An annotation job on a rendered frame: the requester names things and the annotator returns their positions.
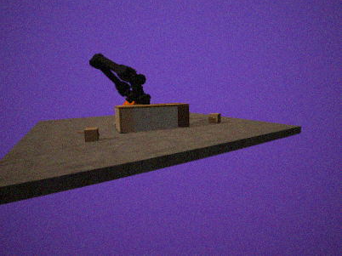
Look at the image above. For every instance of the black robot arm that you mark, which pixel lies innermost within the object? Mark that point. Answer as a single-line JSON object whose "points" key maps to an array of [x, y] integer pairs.
{"points": [[127, 74]]}

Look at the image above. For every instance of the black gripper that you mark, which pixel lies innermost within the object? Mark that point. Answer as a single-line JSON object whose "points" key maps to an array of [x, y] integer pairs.
{"points": [[144, 99]]}

